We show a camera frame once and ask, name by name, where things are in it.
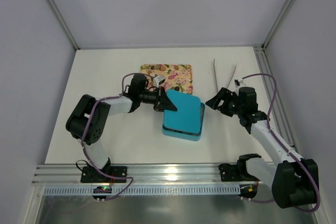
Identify teal tin box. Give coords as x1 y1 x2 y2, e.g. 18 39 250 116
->
162 102 205 142

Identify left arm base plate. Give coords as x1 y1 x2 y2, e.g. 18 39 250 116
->
80 165 129 184

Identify slotted cable duct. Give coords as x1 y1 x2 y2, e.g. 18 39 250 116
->
43 184 240 197

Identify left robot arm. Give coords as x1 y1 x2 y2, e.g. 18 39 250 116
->
66 73 228 177

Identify floral serving tray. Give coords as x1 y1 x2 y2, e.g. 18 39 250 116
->
140 64 193 94

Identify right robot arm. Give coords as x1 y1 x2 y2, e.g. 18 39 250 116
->
206 85 321 212

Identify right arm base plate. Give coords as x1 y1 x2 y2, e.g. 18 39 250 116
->
218 163 265 183

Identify metal tongs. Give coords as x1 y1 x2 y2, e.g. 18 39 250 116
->
212 58 238 93

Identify teal tin lid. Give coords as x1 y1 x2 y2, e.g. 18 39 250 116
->
163 90 201 134

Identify aluminium rail frame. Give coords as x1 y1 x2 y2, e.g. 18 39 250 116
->
31 162 320 184

